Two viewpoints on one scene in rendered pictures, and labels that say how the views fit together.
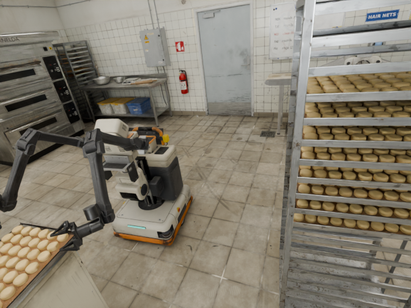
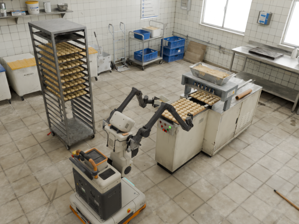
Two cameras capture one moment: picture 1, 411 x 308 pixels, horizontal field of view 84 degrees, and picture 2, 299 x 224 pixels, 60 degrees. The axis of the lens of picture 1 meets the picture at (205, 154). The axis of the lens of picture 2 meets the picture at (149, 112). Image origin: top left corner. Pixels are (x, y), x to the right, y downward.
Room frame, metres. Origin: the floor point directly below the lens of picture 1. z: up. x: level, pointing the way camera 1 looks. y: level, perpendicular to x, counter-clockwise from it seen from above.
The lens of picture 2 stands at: (3.50, 1.83, 2.63)
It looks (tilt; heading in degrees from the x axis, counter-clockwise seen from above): 31 degrees down; 204
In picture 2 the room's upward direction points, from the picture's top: 3 degrees clockwise
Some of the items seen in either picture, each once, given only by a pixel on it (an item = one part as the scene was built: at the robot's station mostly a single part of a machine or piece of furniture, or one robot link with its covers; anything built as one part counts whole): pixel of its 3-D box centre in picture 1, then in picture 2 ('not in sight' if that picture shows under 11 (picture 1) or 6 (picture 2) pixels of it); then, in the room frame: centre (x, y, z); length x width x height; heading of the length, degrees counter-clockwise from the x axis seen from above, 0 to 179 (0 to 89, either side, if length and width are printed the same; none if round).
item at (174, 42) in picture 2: not in sight; (172, 42); (-3.54, -0.70, 0.50); 0.60 x 0.40 x 0.20; 158
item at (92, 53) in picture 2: not in sight; (82, 64); (-1.06, -2.02, 0.38); 0.64 x 0.54 x 0.77; 63
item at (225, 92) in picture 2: not in sight; (207, 90); (0.12, 1.20, 1.01); 0.72 x 0.33 x 0.34; 70
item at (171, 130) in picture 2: not in sight; (165, 126); (0.94, 0.91, 0.77); 0.24 x 0.04 x 0.14; 70
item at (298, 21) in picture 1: (287, 161); (61, 95); (1.21, -0.51, 0.97); 0.03 x 0.03 x 1.70; 71
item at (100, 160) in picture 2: (143, 144); (95, 160); (1.96, 0.57, 0.87); 0.23 x 0.15 x 0.11; 71
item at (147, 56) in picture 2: not in sight; (145, 54); (-2.70, -1.15, 0.28); 0.56 x 0.38 x 0.20; 164
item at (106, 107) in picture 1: (111, 105); not in sight; (5.58, 2.14, 0.36); 0.47 x 0.39 x 0.26; 154
